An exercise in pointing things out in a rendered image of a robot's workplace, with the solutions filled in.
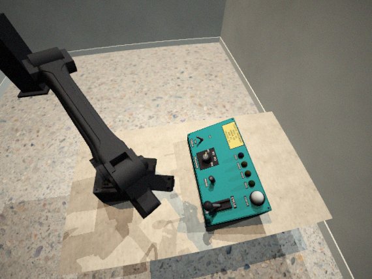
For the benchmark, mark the teal control console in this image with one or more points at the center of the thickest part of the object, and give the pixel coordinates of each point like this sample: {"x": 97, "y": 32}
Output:
{"x": 220, "y": 161}

